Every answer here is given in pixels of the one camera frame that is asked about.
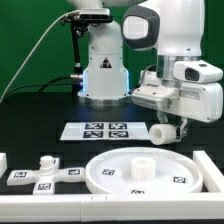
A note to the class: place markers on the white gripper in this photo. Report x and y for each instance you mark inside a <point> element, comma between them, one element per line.
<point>202,102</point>

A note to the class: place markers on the white round table top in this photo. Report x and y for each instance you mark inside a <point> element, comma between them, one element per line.
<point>142,170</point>

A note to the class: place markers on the white cross table base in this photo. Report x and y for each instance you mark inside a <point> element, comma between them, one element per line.
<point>45,178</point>

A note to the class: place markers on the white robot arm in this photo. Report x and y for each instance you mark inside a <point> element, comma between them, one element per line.
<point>174,28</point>

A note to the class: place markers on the white marker sheet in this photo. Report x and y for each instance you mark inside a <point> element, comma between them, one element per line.
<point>79,131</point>

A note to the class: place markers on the white left fence block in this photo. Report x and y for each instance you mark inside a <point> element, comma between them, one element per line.
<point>3,163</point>

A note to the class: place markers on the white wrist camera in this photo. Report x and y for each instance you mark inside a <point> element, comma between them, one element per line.
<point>199,72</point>

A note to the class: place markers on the white right fence rail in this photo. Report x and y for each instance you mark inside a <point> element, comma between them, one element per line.
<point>213,178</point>

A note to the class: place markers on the white fence rail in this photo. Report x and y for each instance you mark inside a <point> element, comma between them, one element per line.
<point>213,178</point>
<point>111,207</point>

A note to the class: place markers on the white front fence rail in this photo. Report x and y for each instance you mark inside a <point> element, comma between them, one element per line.
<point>111,207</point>

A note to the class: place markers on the black camera stand pole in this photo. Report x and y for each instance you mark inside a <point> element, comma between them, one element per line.
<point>78,69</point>

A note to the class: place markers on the black camera on stand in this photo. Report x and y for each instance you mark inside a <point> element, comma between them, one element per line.
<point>89,15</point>

